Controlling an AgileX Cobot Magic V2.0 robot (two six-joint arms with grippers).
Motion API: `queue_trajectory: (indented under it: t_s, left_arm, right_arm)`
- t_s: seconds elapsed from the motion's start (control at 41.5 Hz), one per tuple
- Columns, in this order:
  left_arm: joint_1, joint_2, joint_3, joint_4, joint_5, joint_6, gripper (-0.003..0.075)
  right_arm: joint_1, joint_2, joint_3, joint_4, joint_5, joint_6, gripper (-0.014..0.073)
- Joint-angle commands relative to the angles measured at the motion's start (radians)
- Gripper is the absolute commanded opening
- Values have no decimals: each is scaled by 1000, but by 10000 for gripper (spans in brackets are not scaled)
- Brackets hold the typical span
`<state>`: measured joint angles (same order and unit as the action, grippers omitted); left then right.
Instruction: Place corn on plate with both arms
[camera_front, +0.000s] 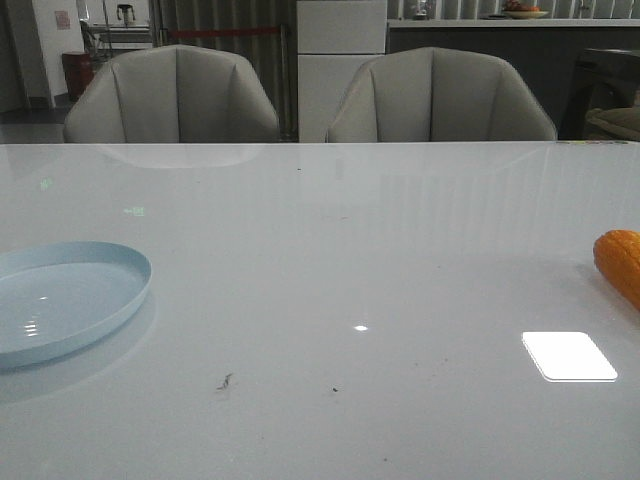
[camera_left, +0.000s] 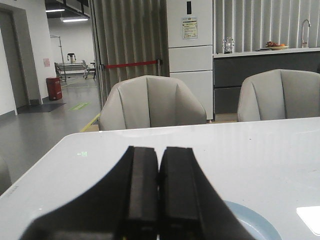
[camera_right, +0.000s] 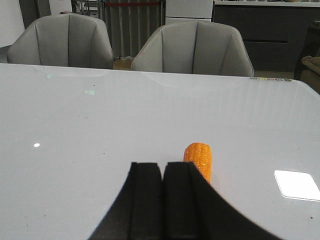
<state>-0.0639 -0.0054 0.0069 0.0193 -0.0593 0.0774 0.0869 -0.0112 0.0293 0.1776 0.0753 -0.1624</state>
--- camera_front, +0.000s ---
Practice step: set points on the light blue round plate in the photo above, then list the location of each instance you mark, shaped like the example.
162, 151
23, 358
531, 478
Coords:
59, 298

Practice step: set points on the orange toy corn cob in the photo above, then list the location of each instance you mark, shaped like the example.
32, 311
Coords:
616, 256

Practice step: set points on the right grey upholstered chair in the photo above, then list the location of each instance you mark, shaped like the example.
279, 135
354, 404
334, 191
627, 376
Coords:
439, 95

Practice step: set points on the grey upholstered chair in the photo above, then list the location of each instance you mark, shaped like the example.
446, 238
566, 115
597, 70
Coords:
439, 95
174, 94

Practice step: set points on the white cabinet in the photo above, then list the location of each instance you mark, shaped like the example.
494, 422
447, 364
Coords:
334, 38

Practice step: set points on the left grey upholstered chair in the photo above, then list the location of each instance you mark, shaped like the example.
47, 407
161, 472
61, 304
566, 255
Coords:
174, 94

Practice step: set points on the red barrier belt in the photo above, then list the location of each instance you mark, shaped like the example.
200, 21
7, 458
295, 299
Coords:
220, 33

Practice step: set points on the grey counter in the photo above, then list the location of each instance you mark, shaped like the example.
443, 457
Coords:
544, 51

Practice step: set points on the red trash bin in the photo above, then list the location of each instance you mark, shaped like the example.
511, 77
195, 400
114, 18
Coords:
78, 72

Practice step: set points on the fruit bowl on counter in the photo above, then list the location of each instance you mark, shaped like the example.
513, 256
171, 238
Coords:
521, 11

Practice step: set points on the beige cushion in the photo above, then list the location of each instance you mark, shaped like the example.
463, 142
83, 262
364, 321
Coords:
622, 123

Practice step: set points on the dark side table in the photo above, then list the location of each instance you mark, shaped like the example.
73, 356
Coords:
602, 78

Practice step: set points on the barrier post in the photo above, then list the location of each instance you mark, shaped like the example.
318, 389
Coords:
288, 128

